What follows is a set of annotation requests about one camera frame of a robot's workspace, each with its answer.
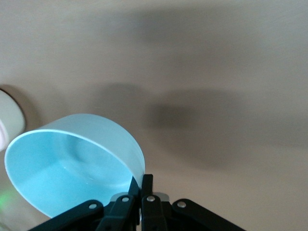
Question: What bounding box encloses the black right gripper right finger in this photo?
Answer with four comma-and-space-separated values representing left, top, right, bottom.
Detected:
141, 174, 246, 231

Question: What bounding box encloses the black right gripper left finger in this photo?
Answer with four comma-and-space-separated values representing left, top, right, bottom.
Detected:
28, 179, 141, 231

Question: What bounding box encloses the blue plastic bowl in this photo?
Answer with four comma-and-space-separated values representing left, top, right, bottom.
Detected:
4, 113, 146, 219

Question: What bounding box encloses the white plastic bowl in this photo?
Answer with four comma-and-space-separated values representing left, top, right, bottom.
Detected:
0, 89, 26, 145

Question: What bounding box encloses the brown table cover sheet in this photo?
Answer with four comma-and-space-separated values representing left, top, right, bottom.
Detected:
0, 0, 308, 231

